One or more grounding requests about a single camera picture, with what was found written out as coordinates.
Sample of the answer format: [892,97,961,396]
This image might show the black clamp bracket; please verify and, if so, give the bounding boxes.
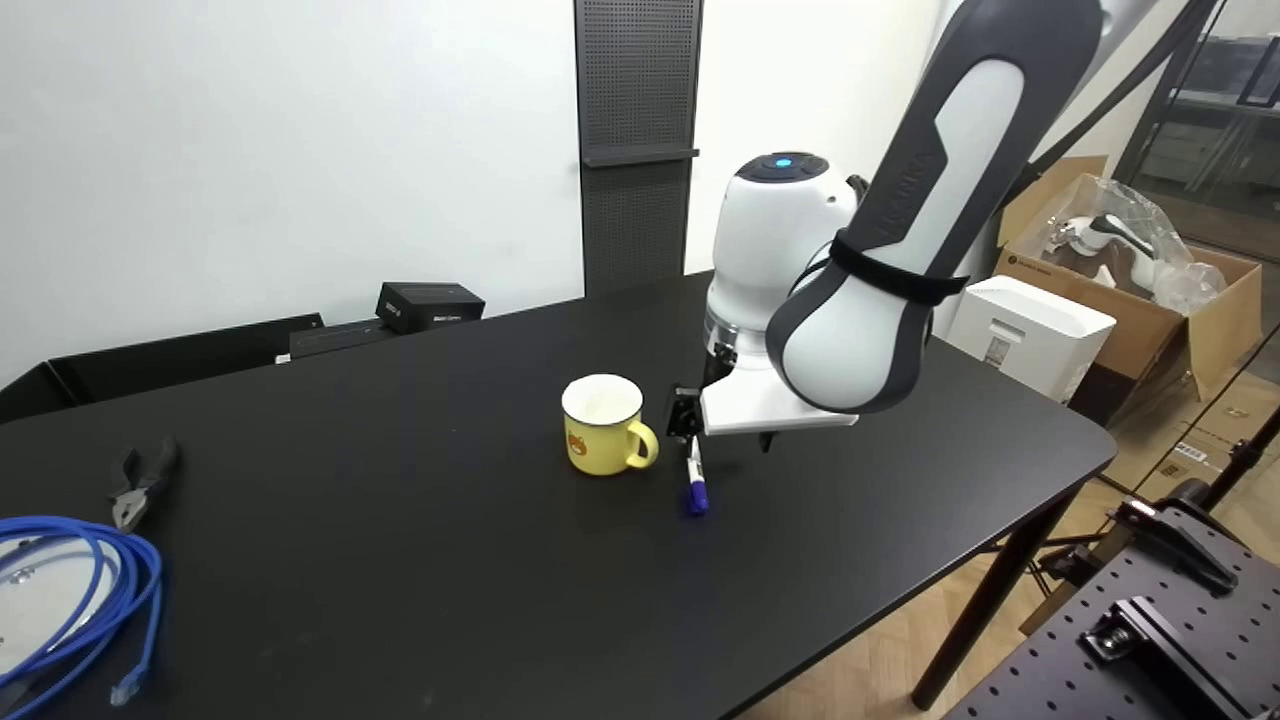
[1076,593,1262,720]

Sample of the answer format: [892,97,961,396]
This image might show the yellow enamel mug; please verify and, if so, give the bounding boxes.
[554,372,663,480]

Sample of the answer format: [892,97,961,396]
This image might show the clear plastic bag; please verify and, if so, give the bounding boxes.
[1043,171,1233,314]

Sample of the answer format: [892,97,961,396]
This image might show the black low cabinet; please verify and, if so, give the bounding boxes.
[0,310,329,428]

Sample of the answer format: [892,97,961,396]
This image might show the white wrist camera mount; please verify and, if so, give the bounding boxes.
[696,330,865,447]

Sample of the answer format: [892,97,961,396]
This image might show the black perforated breadboard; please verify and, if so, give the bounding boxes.
[944,494,1280,720]

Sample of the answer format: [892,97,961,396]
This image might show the open cardboard box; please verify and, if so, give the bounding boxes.
[990,150,1266,404]

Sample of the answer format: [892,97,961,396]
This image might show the black velcro strap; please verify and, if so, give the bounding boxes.
[828,231,976,306]

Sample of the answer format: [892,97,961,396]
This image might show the black metal window frame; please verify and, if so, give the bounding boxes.
[1023,0,1280,205]

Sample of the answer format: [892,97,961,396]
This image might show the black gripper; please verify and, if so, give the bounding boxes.
[667,330,749,454]

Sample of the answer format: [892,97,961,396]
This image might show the white plastic box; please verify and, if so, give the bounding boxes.
[930,272,1118,409]

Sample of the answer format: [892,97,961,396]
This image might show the coiled blue network cable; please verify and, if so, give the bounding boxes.
[0,511,169,720]

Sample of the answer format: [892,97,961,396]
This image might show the white marker with blue cap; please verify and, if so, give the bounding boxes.
[680,431,714,518]

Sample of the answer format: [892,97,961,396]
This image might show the black table leg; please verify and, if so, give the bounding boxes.
[911,488,1080,711]

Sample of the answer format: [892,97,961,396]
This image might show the black handled pliers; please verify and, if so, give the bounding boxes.
[108,438,182,537]

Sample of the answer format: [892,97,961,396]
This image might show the black angled mounting bracket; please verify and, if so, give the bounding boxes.
[1116,494,1245,597]

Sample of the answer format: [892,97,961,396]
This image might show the black diagonal metal bar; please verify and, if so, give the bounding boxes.
[1191,404,1280,514]

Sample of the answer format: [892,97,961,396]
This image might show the small black box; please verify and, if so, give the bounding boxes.
[373,280,488,335]

